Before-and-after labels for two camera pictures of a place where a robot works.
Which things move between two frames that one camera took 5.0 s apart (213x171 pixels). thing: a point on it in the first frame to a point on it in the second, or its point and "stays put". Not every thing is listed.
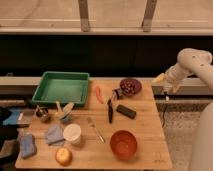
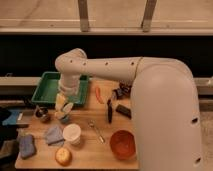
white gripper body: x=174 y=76 to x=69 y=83
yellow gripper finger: x=160 y=78 to x=60 y=101
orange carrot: x=98 y=94 stays put
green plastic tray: x=63 y=87 stays put
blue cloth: x=28 y=148 stays put
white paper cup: x=72 y=133 stays put
